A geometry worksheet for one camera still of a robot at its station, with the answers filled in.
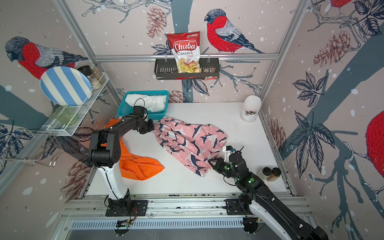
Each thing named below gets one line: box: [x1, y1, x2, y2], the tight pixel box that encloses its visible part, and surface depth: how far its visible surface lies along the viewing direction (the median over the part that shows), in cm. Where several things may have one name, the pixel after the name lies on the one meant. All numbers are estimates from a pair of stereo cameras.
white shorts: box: [125, 94, 167, 112], surface depth 116 cm
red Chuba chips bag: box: [166, 31, 202, 74], surface depth 83 cm
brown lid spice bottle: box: [267, 167, 282, 182], surface depth 78 cm
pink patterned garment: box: [154, 117, 228, 177], surface depth 97 cm
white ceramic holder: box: [241, 95, 262, 123], surface depth 105 cm
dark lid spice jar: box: [77, 65, 94, 79], surface depth 81 cm
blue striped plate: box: [40, 66, 93, 107], surface depth 74 cm
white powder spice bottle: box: [256, 167, 272, 182], surface depth 78 cm
